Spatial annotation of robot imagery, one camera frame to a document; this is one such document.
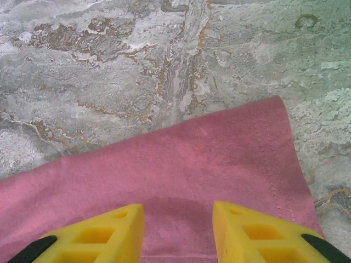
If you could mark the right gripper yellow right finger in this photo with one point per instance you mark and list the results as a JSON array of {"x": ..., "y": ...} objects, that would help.
[{"x": 255, "y": 241}]

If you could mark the pink t-shirt with star print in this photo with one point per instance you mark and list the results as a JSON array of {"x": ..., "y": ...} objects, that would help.
[{"x": 178, "y": 170}]

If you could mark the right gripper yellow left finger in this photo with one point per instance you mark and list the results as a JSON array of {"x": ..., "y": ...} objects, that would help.
[{"x": 109, "y": 241}]

